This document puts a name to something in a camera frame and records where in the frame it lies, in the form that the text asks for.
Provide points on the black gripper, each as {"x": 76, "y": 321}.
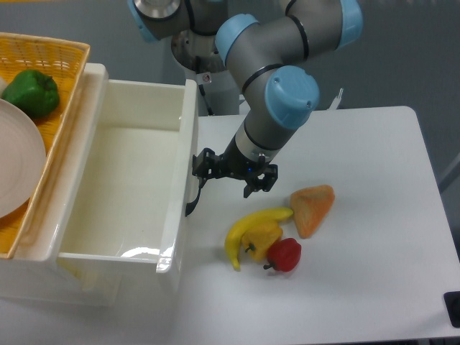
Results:
{"x": 258, "y": 175}

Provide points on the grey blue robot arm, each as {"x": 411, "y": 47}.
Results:
{"x": 263, "y": 60}

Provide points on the white drawer cabinet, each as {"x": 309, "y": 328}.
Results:
{"x": 33, "y": 272}

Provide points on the yellow bell pepper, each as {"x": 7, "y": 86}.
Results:
{"x": 257, "y": 240}

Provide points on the yellow banana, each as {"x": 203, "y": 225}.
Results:
{"x": 234, "y": 236}

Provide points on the orange triangular bread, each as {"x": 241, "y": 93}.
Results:
{"x": 310, "y": 207}

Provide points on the red bell pepper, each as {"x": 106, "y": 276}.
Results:
{"x": 283, "y": 255}

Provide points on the yellow woven basket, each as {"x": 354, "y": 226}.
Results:
{"x": 65, "y": 61}

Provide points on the green bell pepper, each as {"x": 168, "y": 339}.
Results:
{"x": 34, "y": 92}

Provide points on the beige plate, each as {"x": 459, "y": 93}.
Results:
{"x": 23, "y": 157}

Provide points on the black object at table edge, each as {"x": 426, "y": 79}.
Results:
{"x": 452, "y": 302}

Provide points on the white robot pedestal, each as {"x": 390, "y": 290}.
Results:
{"x": 223, "y": 93}

